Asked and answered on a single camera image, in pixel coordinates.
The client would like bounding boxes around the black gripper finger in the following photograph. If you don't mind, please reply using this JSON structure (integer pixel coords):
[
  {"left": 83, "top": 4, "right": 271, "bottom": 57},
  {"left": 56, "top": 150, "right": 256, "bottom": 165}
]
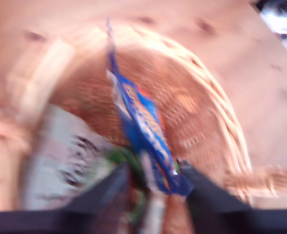
[
  {"left": 67, "top": 162, "right": 132, "bottom": 212},
  {"left": 181, "top": 161, "right": 251, "bottom": 213}
]

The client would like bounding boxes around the white Galaxy egg bag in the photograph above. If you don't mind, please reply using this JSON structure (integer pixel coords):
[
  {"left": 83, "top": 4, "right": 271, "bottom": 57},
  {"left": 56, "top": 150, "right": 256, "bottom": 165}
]
[{"left": 23, "top": 104, "right": 148, "bottom": 221}]

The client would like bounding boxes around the blue Terry's orange egg bag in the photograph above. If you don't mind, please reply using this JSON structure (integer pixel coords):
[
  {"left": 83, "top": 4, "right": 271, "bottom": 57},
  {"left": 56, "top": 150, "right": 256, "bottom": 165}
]
[{"left": 105, "top": 18, "right": 195, "bottom": 196}]

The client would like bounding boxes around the woven wicker basket with handle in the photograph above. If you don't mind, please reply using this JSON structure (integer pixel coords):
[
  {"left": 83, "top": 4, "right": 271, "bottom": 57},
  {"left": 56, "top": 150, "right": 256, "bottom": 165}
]
[{"left": 0, "top": 18, "right": 287, "bottom": 234}]

